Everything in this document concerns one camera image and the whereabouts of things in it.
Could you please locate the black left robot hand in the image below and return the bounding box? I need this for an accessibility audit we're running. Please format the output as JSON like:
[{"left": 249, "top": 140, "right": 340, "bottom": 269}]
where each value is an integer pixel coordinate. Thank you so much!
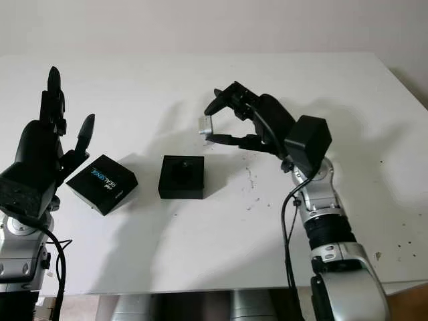
[{"left": 8, "top": 66, "right": 97, "bottom": 188}]

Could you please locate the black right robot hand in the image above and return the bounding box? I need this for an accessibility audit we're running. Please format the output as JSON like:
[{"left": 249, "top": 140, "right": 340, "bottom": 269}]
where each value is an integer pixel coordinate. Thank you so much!
[{"left": 203, "top": 80, "right": 296, "bottom": 158}]

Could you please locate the small silver depth camera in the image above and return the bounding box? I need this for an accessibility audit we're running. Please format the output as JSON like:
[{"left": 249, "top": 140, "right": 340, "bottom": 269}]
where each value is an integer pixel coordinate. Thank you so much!
[{"left": 197, "top": 115, "right": 215, "bottom": 136}]

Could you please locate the black RealSense box lid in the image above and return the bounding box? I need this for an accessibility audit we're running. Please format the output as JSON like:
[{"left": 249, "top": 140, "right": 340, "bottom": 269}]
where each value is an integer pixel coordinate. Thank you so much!
[{"left": 66, "top": 154, "right": 140, "bottom": 216}]

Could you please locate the silver left robot leg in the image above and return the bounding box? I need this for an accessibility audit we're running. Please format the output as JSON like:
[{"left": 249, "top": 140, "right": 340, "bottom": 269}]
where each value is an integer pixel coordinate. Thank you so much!
[{"left": 112, "top": 294, "right": 156, "bottom": 321}]

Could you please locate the silver robot leg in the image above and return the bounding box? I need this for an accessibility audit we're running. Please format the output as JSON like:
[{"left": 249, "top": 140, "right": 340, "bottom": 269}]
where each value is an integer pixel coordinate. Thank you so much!
[
  {"left": 232, "top": 289, "right": 272, "bottom": 321},
  {"left": 112, "top": 294, "right": 156, "bottom": 321}
]

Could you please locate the silver right robot leg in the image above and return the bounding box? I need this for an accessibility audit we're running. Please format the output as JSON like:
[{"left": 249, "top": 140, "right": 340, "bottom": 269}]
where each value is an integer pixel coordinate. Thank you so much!
[{"left": 232, "top": 289, "right": 272, "bottom": 321}]

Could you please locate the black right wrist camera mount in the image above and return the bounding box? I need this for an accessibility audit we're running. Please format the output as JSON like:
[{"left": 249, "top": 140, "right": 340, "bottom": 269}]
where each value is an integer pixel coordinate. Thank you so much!
[{"left": 283, "top": 115, "right": 332, "bottom": 175}]

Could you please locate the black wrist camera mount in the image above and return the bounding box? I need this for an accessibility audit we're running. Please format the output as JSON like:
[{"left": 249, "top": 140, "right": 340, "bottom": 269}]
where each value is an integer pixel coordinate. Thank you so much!
[
  {"left": 283, "top": 115, "right": 332, "bottom": 175},
  {"left": 0, "top": 162, "right": 60, "bottom": 218}
]

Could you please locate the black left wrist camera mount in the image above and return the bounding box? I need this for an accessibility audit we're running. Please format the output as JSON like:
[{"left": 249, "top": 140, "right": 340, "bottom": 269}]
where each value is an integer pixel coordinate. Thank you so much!
[{"left": 0, "top": 162, "right": 60, "bottom": 218}]

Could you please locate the black camera box base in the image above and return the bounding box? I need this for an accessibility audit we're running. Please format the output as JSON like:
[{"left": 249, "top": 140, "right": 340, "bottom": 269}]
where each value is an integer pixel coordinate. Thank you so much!
[{"left": 157, "top": 154, "right": 205, "bottom": 201}]

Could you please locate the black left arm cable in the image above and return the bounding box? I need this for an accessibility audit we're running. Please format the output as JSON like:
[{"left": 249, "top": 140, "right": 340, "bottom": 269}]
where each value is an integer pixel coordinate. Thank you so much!
[{"left": 6, "top": 207, "right": 73, "bottom": 321}]

